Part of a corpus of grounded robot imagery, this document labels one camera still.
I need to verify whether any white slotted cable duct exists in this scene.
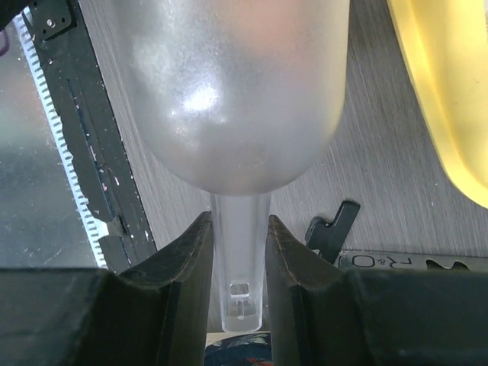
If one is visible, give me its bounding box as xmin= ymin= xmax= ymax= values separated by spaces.
xmin=14 ymin=8 xmax=108 ymax=268

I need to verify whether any clear plastic scoop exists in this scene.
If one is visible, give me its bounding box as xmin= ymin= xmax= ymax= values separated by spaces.
xmin=112 ymin=1 xmax=350 ymax=332

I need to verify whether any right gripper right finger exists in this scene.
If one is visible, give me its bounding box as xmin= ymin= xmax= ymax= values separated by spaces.
xmin=266 ymin=215 xmax=487 ymax=365

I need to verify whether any yellow litter box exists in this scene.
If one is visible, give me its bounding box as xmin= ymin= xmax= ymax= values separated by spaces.
xmin=388 ymin=1 xmax=487 ymax=207

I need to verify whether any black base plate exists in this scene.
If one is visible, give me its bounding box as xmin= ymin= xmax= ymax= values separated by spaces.
xmin=21 ymin=1 xmax=156 ymax=272

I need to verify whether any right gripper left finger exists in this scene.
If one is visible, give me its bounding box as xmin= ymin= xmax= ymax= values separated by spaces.
xmin=1 ymin=212 xmax=214 ymax=365

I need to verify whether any black bag clip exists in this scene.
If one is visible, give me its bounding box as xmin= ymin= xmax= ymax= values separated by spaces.
xmin=305 ymin=201 xmax=361 ymax=264

